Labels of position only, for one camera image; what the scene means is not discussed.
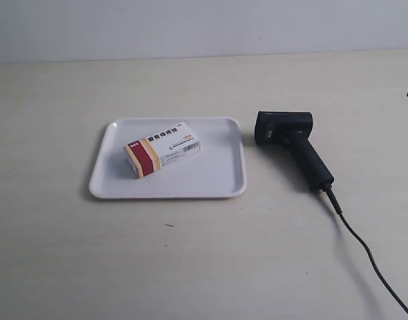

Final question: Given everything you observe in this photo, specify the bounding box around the white red medicine box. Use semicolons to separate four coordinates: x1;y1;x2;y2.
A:
124;122;201;179

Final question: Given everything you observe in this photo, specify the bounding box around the black handheld barcode scanner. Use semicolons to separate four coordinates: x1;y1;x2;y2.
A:
253;111;335;193

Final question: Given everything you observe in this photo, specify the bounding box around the white plastic tray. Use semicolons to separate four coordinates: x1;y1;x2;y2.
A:
89;117;247;200

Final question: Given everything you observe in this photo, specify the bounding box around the black scanner cable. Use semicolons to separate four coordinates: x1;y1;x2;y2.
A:
323;186;408;320

